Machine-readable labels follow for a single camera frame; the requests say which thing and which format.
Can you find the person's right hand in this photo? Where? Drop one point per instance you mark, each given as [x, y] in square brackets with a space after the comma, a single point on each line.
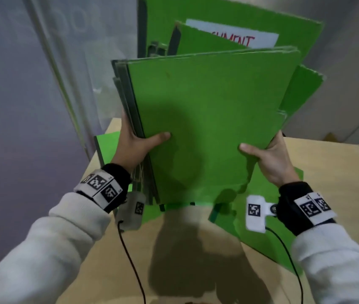
[276, 163]

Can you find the person's left hand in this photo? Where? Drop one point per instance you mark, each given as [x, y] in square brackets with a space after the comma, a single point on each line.
[129, 151]

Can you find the person's left thumb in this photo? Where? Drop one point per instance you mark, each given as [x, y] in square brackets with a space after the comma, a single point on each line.
[158, 138]

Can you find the person's right thumb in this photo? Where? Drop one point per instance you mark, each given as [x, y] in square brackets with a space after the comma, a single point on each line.
[251, 149]

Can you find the stack of green folders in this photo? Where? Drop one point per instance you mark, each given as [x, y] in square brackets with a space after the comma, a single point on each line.
[211, 123]

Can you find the person's left forearm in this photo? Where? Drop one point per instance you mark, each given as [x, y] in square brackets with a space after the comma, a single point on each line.
[46, 250]

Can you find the person's right forearm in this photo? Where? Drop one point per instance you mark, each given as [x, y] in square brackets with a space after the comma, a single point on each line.
[334, 265]

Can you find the green flat folder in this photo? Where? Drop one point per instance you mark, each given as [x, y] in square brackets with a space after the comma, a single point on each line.
[261, 243]
[110, 148]

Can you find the green folder with torn edge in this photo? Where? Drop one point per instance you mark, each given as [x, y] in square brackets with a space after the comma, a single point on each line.
[306, 88]

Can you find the green folder holding white paper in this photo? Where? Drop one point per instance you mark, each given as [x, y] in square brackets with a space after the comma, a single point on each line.
[204, 41]

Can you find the clear plastic partition panel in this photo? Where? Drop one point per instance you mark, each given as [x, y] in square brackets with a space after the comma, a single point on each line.
[62, 79]

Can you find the white paper with red writing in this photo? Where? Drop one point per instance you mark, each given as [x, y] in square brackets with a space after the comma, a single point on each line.
[246, 33]

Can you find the large green cardboard folder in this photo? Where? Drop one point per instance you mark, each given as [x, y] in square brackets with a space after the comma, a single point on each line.
[230, 12]

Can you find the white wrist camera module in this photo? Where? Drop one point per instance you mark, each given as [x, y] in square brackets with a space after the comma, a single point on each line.
[255, 215]
[132, 212]

